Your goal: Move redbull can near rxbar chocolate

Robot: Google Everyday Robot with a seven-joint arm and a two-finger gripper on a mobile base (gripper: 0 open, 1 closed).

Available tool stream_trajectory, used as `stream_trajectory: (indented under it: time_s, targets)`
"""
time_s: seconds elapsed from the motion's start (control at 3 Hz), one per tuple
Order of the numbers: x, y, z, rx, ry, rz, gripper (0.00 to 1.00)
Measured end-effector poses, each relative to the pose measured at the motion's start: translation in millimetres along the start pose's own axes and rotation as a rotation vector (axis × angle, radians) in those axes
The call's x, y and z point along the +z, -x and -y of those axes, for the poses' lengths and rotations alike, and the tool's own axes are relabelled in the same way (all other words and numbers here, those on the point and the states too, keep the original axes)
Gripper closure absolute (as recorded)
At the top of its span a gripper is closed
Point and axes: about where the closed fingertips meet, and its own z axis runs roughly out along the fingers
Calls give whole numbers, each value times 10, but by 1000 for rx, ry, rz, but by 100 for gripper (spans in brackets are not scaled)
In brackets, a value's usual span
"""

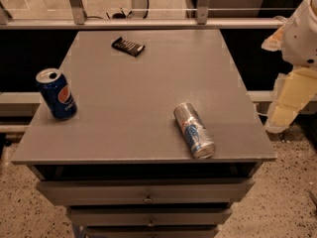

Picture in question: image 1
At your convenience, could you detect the blue pepsi can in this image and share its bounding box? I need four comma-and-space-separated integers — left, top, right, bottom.
36, 68, 77, 120

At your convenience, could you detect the black rxbar chocolate bar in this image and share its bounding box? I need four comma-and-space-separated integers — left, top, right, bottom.
111, 37, 146, 57

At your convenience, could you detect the grey drawer cabinet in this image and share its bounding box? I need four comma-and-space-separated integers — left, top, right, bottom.
11, 29, 277, 238

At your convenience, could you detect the silver blue redbull can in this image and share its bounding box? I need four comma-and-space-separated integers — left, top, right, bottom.
173, 103, 216, 160

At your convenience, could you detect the bottom grey drawer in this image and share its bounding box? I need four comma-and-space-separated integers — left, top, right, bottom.
86, 226, 219, 238

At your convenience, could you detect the top grey drawer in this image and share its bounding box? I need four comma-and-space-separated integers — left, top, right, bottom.
37, 178, 255, 206

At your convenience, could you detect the grey metal railing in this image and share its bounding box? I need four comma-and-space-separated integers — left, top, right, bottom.
0, 0, 285, 30

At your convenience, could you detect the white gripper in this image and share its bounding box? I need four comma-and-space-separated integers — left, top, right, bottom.
262, 0, 317, 133

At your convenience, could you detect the grey drawer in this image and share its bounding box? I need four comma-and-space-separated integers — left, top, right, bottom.
86, 226, 219, 238
37, 178, 255, 206
66, 207, 232, 227

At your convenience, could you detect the middle grey drawer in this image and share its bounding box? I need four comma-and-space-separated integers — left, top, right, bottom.
66, 207, 232, 227

